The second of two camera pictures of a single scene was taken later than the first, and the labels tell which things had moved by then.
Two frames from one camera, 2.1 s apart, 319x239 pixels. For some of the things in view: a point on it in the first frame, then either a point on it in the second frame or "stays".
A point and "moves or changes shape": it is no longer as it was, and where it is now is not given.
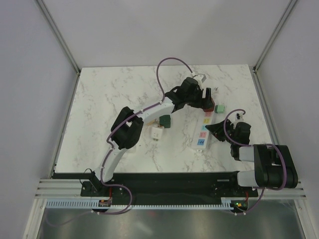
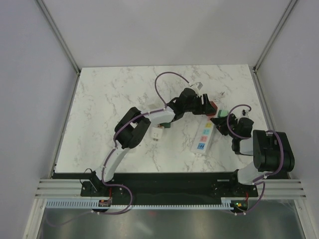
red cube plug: [211, 109] moves or changes shape
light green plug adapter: [219, 108] moves or changes shape
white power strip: [201, 139] moves or changes shape
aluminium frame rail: [72, 188] stays
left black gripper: [206, 103] → [207, 109]
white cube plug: [157, 132] stays
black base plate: [153, 187] stays
